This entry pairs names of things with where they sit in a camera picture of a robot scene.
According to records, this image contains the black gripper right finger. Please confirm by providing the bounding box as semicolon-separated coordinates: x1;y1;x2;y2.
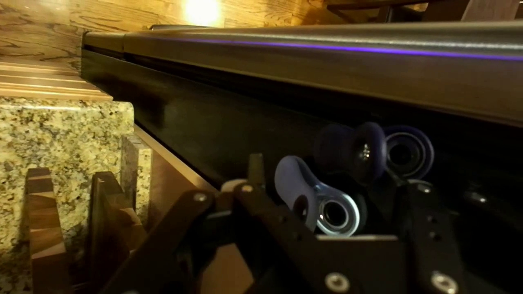
394;178;471;294

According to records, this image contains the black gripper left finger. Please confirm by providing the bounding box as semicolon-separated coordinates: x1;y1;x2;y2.
103;151;353;294

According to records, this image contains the blue handled can opener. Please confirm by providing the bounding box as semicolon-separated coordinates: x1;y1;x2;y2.
273;153;365;238

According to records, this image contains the small wooden cutting board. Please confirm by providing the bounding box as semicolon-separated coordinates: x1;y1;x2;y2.
23;166;72;294

